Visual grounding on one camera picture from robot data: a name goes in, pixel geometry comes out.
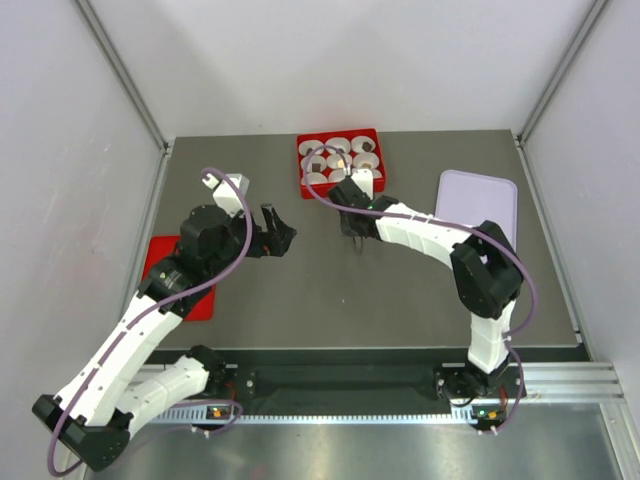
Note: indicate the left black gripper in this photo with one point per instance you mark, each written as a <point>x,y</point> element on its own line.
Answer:
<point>270,243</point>

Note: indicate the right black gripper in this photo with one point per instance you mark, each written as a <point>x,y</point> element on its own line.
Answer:
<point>345,226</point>

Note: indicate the metal tongs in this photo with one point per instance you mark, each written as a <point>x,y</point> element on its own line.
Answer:
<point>358,245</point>

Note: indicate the red box lid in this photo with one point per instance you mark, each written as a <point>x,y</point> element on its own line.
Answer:
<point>160,247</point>

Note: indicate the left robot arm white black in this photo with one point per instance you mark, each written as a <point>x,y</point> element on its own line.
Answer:
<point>99,412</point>

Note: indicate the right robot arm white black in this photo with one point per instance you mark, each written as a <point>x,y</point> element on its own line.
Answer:
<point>486,279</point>

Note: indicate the red chocolate box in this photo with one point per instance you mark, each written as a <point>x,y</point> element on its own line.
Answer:
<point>347,186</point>

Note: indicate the lilac plastic tray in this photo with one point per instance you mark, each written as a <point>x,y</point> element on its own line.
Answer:
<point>469,199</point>

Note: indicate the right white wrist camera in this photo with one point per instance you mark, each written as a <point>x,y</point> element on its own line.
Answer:
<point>364,180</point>

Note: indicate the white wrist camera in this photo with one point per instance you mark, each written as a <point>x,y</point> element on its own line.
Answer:
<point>364,180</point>
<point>224,196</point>

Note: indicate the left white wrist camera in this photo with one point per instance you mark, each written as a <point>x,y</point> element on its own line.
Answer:
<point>224,196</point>

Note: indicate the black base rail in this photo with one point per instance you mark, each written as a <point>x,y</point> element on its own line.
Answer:
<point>356,382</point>

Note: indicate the aluminium frame profile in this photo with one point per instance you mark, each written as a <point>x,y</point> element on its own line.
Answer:
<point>98,32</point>

